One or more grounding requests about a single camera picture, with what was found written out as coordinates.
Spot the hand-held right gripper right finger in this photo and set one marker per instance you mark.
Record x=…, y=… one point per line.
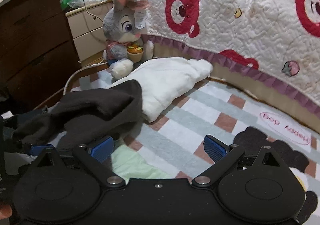
x=215, y=149

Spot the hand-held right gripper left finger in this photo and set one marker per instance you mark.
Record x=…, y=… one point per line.
x=101, y=149

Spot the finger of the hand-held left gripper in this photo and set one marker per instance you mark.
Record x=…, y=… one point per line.
x=40, y=149

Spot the dark grey knit sweater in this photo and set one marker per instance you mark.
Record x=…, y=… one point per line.
x=87, y=110

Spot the person's left hand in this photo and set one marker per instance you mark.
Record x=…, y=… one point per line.
x=5, y=211

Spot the light green cloth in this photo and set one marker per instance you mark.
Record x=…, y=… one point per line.
x=135, y=165

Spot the checked bedsheet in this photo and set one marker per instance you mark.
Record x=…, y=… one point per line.
x=200, y=115

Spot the white fluffy cloth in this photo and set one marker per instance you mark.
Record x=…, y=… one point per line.
x=162, y=82

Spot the dark wooden dresser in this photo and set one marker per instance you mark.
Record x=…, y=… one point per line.
x=32, y=40

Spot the grey plush rabbit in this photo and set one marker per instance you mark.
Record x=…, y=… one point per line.
x=120, y=27

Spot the white quilt with red bears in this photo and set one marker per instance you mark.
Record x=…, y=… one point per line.
x=225, y=15

